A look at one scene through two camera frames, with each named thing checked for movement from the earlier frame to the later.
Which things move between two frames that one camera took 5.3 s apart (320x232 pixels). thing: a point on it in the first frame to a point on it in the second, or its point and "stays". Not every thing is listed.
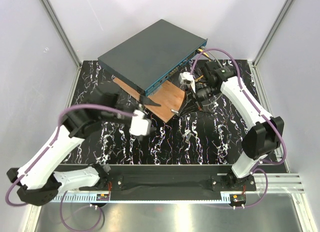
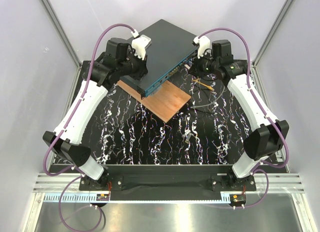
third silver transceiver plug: x=188 y=136 stays
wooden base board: x=170 y=97 stays
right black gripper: x=189 y=105 to x=194 y=69
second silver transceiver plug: x=186 y=133 stays
